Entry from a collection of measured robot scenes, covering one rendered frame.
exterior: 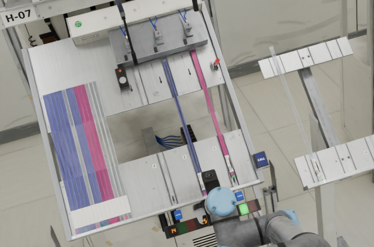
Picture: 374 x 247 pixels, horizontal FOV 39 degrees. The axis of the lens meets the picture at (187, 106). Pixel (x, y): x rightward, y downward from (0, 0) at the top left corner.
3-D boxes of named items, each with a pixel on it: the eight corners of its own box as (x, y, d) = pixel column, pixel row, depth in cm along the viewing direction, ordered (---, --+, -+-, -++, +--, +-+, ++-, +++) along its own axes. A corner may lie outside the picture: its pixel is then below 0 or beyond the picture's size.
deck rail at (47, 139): (75, 240, 182) (72, 240, 176) (70, 241, 182) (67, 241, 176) (30, 53, 199) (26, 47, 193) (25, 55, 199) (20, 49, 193)
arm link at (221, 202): (212, 221, 135) (203, 188, 137) (209, 223, 146) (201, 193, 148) (241, 213, 136) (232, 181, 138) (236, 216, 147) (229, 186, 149)
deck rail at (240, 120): (262, 183, 188) (265, 181, 182) (256, 184, 188) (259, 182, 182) (202, 7, 206) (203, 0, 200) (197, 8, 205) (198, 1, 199)
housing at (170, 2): (201, 19, 205) (202, 2, 192) (77, 52, 201) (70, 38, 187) (195, 0, 207) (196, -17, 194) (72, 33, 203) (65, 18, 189)
